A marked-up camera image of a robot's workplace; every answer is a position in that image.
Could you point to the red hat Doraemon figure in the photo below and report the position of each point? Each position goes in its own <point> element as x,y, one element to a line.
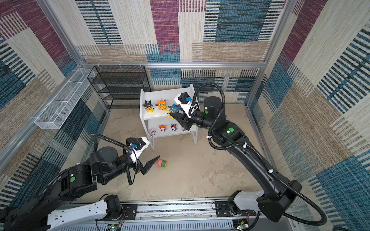
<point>173,127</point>

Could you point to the pink green cactus figure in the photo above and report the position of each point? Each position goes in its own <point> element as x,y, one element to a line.
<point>161,163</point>

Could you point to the orange crab hood Doraemon figure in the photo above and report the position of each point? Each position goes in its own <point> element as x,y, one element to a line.
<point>162,128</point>

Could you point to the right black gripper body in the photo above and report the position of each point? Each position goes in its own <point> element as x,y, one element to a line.
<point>198,119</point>

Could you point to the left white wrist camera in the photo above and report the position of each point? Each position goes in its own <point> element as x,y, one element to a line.
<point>138,145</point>

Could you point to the white wire mesh basket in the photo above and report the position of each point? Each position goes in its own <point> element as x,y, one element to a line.
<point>60,107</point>

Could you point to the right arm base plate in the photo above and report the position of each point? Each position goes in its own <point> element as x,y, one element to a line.
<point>228,209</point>

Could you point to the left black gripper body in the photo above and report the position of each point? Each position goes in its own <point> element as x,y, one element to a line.
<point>137,166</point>

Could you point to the pink hood Doraemon figure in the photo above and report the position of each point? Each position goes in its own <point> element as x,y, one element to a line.
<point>152,133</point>

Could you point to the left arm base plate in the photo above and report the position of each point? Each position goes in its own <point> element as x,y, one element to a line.
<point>127,212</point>

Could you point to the black wire mesh rack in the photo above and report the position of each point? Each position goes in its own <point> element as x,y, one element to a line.
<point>120,87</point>

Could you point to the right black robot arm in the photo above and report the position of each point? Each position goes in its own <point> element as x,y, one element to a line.
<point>278,191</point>

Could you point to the aluminium mounting rail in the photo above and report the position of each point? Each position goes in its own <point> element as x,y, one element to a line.
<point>193,214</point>

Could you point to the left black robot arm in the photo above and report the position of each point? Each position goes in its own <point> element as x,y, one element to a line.
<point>108,160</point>

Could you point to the blue hood Pikachu figure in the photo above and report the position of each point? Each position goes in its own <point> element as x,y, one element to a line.
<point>173,109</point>

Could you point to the white two-tier shelf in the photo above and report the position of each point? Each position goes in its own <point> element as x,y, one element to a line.
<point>157,118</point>

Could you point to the black blue Luxray figure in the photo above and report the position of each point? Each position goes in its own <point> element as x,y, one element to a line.
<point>148,106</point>

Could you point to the orange yellow Pokemon figure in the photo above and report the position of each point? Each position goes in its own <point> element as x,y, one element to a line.
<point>162,105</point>

